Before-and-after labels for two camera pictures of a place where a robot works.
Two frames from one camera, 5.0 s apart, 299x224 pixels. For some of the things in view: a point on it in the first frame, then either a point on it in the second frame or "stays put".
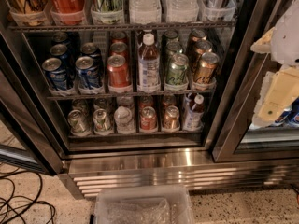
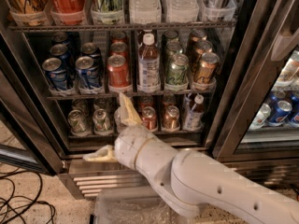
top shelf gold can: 27,4 stays put
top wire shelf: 44,27 stays put
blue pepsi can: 55,74 stays put
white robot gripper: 286,39 → 129,147
